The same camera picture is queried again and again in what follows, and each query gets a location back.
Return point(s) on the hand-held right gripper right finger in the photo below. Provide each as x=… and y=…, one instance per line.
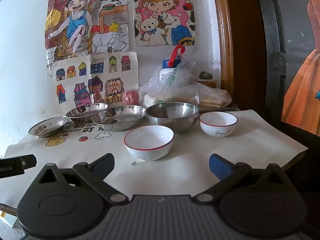
x=220, y=167

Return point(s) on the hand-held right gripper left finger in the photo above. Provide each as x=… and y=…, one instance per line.
x=105, y=166

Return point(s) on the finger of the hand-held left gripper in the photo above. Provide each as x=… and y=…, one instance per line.
x=27, y=160

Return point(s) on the small stainless steel plate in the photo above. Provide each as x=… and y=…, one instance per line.
x=47, y=127

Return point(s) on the small white printed bowl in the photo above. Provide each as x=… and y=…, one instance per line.
x=217, y=126

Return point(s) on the large stainless steel plate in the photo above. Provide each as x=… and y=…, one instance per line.
x=117, y=118

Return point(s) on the large white red-rimmed bowl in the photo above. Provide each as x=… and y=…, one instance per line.
x=148, y=140

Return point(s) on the medium stainless steel plate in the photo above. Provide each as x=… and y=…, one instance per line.
x=86, y=112

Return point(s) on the stainless steel bowl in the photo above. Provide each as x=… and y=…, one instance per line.
x=172, y=118

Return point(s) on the printed white table cloth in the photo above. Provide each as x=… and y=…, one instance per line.
x=190, y=152

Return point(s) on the clear bag of flatbreads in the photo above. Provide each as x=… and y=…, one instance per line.
x=210, y=97

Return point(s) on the red ball in plastic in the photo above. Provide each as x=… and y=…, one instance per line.
x=130, y=97

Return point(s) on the paper drawing of coloured houses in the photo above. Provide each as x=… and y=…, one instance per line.
x=100, y=82

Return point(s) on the small cup with dark lump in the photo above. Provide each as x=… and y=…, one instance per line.
x=206, y=78

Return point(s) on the clear plastic bag green print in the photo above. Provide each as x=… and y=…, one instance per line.
x=160, y=90

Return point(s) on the white bottle with blue lid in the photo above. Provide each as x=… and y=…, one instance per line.
x=170, y=66

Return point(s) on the painting of orange dress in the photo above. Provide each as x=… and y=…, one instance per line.
x=303, y=87

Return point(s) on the wooden door frame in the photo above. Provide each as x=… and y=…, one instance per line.
x=240, y=47

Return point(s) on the wall drawing of fan figure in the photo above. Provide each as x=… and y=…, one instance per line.
x=82, y=15

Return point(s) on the wall drawing with teddy bear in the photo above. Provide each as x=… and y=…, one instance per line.
x=162, y=12

